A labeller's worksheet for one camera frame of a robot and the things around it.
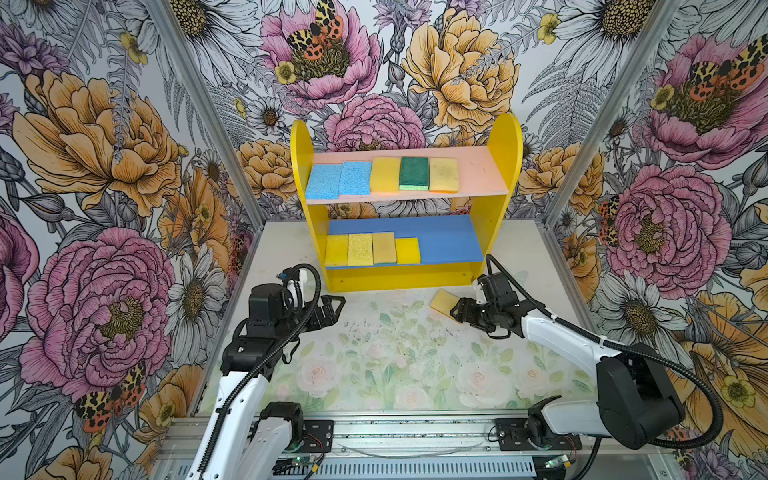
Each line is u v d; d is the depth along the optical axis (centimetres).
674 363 41
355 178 74
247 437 46
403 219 126
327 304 66
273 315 57
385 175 73
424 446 74
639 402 42
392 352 89
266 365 49
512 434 74
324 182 73
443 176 74
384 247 93
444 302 99
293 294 60
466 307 80
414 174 74
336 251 92
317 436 73
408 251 92
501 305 69
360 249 94
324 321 65
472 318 79
